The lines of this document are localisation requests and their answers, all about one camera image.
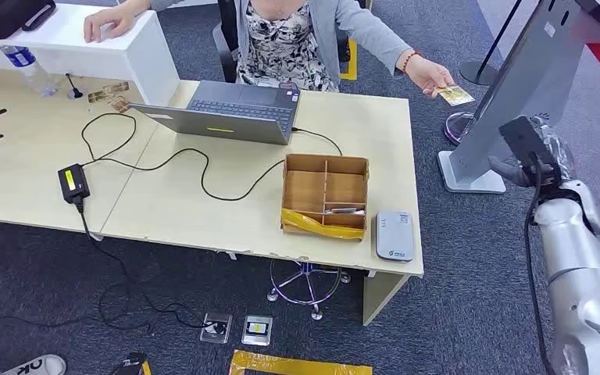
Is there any black power adapter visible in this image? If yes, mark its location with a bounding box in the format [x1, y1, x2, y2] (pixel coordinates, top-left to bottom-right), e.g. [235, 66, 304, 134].
[57, 163, 91, 204]

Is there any white shoe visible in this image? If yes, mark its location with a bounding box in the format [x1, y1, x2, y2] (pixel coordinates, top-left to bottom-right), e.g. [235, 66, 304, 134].
[0, 354, 67, 375]

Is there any red bracelet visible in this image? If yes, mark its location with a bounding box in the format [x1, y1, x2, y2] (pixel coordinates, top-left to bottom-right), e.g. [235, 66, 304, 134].
[401, 50, 423, 73]

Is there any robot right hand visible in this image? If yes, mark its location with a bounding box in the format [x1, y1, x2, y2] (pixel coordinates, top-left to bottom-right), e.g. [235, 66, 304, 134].
[488, 116, 578, 188]

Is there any grey card reader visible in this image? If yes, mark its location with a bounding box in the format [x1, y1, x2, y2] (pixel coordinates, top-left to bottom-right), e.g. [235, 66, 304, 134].
[374, 209, 415, 263]

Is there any silver floor socket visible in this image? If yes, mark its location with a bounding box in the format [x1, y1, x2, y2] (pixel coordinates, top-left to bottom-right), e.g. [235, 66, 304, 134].
[241, 314, 274, 347]

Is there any person's right hand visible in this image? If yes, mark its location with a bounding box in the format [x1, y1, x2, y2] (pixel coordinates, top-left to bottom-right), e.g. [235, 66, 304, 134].
[83, 5, 137, 44]

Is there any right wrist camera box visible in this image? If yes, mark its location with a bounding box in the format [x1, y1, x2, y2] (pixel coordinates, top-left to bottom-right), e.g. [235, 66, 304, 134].
[498, 115, 563, 182]

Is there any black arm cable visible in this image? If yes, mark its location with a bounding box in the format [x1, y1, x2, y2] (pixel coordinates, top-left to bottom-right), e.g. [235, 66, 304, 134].
[523, 155, 557, 375]

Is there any wooden compartment box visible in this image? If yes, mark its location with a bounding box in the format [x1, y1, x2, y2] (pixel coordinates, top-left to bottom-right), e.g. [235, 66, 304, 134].
[280, 152, 370, 242]

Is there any gold ID card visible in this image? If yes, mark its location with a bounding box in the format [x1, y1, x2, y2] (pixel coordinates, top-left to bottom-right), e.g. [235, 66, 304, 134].
[437, 85, 476, 108]

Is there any floor socket with plug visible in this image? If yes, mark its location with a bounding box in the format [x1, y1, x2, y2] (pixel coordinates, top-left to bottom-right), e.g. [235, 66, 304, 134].
[199, 312, 233, 345]

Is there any chrome stool base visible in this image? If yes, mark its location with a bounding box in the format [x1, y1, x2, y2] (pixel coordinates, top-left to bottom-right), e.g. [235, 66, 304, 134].
[266, 259, 352, 321]

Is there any yellow floor tape frame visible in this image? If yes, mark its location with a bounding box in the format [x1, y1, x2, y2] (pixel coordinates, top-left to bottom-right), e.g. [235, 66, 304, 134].
[228, 349, 373, 375]

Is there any person's left hand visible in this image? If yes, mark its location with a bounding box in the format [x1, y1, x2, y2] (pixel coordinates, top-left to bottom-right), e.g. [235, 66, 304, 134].
[405, 54, 456, 99]

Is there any black stanchion post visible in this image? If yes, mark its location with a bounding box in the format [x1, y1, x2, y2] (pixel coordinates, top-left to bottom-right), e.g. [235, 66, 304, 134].
[459, 0, 523, 87]

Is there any black laptop power cable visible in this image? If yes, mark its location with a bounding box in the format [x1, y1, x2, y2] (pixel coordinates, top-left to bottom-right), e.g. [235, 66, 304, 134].
[80, 112, 344, 202]

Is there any white counter block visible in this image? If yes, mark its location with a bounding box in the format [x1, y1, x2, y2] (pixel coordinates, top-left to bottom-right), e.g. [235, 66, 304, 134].
[0, 2, 181, 107]

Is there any person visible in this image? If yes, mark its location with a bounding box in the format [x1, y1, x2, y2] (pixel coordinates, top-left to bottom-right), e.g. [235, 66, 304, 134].
[123, 0, 425, 95]

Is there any black floor object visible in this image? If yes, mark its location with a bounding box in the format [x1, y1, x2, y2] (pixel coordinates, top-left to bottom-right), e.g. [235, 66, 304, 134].
[122, 352, 152, 375]

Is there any silver kiosk stand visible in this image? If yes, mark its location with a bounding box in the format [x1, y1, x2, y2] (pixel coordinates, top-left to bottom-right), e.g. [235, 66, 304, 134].
[437, 0, 600, 195]

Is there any black mains cable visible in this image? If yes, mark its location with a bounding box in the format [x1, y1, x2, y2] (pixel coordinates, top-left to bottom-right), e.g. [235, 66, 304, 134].
[0, 198, 226, 335]

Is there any grey laptop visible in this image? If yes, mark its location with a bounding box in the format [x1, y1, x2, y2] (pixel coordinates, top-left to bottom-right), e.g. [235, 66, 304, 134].
[127, 80, 301, 146]

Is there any round clear base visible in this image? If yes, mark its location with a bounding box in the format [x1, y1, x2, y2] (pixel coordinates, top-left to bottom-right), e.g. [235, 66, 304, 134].
[444, 111, 476, 146]

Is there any clear water bottle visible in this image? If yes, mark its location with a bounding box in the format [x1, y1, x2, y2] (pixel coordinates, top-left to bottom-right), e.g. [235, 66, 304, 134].
[0, 45, 60, 98]

